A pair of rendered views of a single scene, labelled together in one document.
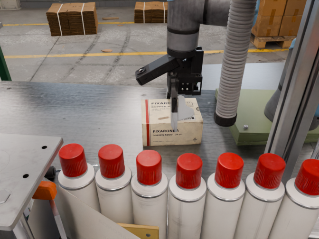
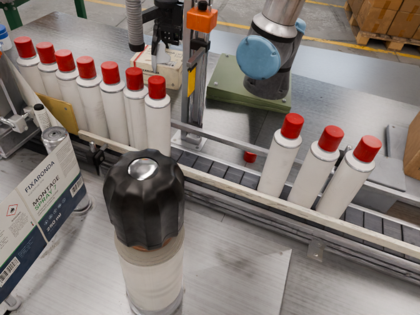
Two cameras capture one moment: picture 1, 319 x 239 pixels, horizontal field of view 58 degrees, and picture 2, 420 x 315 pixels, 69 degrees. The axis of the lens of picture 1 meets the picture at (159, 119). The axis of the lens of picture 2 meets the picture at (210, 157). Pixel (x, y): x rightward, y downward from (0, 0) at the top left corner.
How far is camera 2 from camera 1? 0.46 m
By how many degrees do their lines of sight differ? 13
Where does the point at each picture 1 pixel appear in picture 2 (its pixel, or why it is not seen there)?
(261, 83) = not seen: hidden behind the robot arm
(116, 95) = not seen: hidden behind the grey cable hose
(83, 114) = (102, 49)
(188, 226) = (89, 108)
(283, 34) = (392, 34)
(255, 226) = (129, 119)
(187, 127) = (166, 72)
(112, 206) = (47, 84)
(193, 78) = (171, 28)
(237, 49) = not seen: outside the picture
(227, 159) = (107, 64)
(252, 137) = (218, 93)
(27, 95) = (68, 26)
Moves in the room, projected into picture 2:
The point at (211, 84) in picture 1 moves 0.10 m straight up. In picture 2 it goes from (225, 50) to (229, 25)
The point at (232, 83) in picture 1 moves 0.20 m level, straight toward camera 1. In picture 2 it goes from (129, 15) to (41, 52)
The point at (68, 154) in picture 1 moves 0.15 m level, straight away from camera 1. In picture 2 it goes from (19, 40) to (38, 12)
